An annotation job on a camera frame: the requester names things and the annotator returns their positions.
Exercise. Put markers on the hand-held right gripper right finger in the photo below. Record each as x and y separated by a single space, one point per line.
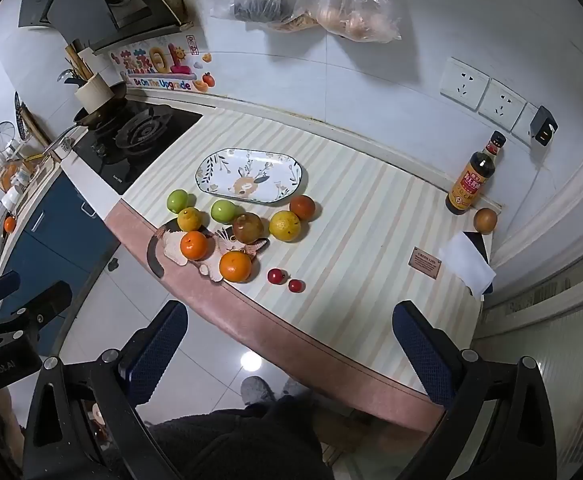
419 350

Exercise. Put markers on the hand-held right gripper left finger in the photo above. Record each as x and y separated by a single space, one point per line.
159 345

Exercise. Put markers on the bright orange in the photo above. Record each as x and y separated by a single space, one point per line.
235 266
193 245

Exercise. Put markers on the yellow citrus fruit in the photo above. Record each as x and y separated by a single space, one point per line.
285 225
189 218

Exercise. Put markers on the red cherry tomato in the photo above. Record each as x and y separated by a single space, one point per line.
296 285
275 275

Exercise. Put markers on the green apple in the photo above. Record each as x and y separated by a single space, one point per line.
177 200
223 210

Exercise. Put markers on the reddish brown apple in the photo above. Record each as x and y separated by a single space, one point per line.
247 227

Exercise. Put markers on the reddish orange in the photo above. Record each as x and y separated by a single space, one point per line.
302 207

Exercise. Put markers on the oval floral ceramic plate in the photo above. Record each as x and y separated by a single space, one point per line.
251 175

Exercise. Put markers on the person's left forearm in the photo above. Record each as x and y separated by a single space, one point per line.
7 420

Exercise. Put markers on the blue kitchen cabinet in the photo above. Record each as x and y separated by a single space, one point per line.
56 245

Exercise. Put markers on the small orange fruit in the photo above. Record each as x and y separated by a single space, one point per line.
10 223

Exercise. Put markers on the cat shaped mat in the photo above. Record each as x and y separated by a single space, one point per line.
171 251

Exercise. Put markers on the white paper sheet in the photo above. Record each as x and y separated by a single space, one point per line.
466 265

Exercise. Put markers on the dish rack with cups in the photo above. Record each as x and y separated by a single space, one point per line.
14 180

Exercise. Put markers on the grey slipper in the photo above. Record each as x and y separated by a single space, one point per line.
294 387
257 390

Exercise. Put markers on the person's dark fleece clothing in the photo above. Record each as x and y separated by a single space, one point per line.
236 440

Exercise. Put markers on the striped tablecloth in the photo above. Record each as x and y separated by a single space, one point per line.
361 240

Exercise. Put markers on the brown round fruit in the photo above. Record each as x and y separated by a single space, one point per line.
485 220

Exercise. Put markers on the metal strainer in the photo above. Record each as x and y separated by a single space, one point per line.
2 137

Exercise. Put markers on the dark sauce bottle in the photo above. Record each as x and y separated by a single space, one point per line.
474 180

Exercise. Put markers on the black gas stove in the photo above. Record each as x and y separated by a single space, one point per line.
136 137

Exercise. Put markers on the metal wok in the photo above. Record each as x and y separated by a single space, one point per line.
99 112

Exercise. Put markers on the white utensil holder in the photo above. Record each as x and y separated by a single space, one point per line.
93 94

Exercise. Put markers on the bundle of kitchen utensils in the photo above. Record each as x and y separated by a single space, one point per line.
77 62

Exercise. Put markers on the grey range hood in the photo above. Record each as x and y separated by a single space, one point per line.
96 0

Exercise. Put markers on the plastic bag with brown contents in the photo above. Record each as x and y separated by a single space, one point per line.
354 5

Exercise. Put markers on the white wall socket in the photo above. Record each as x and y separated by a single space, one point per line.
504 105
464 83
522 125

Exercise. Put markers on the black wall charger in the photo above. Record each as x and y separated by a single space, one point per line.
544 127

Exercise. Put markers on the colourful wall sticker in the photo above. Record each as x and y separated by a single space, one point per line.
164 67

